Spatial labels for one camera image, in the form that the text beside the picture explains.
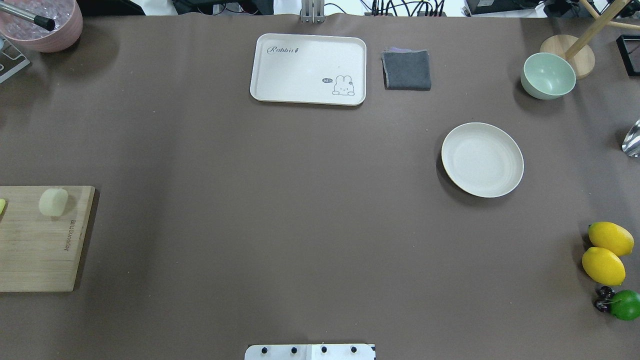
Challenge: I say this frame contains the pale steamed bun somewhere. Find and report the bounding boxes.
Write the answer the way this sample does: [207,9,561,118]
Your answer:
[38,187,69,217]

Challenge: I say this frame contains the cream rabbit tray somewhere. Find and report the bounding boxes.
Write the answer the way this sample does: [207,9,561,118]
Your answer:
[249,33,367,106]

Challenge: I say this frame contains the folded grey cloth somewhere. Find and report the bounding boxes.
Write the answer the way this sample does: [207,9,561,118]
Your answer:
[381,47,432,91]

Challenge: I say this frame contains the cream round plate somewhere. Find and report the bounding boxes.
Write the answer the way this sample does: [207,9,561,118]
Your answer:
[440,121,525,198]

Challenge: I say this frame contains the mint green bowl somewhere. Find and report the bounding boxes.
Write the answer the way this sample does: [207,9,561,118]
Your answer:
[519,52,578,100]

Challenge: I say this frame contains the wooden cup stand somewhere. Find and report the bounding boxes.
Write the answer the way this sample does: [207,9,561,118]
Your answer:
[539,0,639,80]

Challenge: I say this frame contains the wooden cutting board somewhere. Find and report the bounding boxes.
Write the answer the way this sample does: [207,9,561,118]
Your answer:
[0,186,96,293]

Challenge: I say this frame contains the yellow lemon upper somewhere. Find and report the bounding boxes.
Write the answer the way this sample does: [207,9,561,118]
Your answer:
[587,221,635,257]

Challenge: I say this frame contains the yellow lemon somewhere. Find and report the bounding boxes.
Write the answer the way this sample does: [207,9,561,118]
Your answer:
[587,221,635,257]
[582,247,626,287]

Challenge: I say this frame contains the yellow lemon lower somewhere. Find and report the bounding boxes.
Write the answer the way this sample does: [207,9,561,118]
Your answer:
[582,247,626,287]

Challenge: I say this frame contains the pink bowl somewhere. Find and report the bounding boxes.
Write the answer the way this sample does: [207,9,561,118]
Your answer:
[0,0,83,53]

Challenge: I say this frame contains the dark cherries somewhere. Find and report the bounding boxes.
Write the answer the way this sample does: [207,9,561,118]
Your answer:
[593,285,616,313]

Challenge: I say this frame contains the metal scoop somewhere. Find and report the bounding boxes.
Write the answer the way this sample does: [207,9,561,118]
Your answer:
[621,120,640,158]

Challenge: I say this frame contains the black tipped pestle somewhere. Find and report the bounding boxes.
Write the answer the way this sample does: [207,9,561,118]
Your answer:
[0,0,56,32]

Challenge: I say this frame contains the green lime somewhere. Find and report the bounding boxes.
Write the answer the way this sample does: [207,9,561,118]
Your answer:
[610,289,640,321]

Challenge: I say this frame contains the aluminium frame post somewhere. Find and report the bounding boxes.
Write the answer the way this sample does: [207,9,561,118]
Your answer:
[299,0,326,24]

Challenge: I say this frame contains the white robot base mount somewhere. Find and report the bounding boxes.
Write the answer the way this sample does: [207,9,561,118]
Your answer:
[244,343,377,360]

